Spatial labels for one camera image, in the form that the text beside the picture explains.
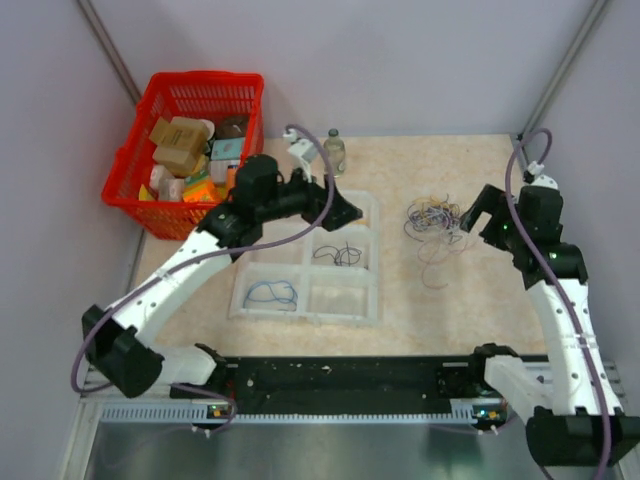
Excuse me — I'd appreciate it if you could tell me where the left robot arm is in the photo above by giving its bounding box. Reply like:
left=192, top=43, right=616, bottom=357
left=82, top=154, right=363, bottom=398

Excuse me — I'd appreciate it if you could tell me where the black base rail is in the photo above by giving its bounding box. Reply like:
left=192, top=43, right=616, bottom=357
left=201, top=356, right=499, bottom=415

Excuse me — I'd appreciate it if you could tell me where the brown cardboard box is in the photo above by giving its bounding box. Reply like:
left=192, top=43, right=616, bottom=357
left=149, top=117, right=209, bottom=154

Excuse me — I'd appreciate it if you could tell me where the dark purple wire in tray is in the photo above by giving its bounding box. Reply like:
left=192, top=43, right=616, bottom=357
left=312, top=241, right=364, bottom=267

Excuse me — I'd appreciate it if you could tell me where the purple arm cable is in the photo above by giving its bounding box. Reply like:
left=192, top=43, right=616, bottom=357
left=503, top=127, right=614, bottom=469
left=69, top=123, right=341, bottom=396

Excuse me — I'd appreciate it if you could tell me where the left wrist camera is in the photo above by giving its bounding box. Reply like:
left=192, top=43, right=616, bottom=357
left=282, top=128, right=318, bottom=172

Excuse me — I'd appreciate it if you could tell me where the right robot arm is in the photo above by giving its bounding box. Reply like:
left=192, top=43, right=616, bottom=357
left=461, top=176, right=639, bottom=470

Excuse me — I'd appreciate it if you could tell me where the red plastic basket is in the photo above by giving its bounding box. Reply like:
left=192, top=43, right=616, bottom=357
left=101, top=70, right=264, bottom=240

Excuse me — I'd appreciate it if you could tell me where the teal box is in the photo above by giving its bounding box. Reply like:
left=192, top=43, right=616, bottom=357
left=210, top=137, right=245, bottom=161

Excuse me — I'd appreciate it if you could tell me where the blue wire in tray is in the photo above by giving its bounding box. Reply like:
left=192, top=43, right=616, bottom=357
left=243, top=279, right=300, bottom=311

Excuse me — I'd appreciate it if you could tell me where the clear glass bottle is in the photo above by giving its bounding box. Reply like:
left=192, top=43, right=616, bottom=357
left=324, top=128, right=346, bottom=177

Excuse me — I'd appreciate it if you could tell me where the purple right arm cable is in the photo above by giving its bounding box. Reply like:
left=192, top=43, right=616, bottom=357
left=503, top=127, right=614, bottom=469

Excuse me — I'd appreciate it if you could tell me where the orange carton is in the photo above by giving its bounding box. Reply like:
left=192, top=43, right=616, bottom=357
left=182, top=178, right=221, bottom=203

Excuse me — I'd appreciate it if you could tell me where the white compartment organizer tray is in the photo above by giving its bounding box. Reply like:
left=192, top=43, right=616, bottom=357
left=229, top=190, right=379, bottom=326

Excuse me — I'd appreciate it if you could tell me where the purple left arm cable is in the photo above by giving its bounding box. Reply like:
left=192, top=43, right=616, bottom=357
left=69, top=123, right=341, bottom=396

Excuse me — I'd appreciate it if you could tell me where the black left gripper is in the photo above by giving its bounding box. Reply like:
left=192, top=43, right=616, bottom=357
left=258, top=162, right=361, bottom=232

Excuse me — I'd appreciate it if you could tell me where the tangled wire pile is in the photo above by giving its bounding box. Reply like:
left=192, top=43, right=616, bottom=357
left=402, top=194, right=474, bottom=290

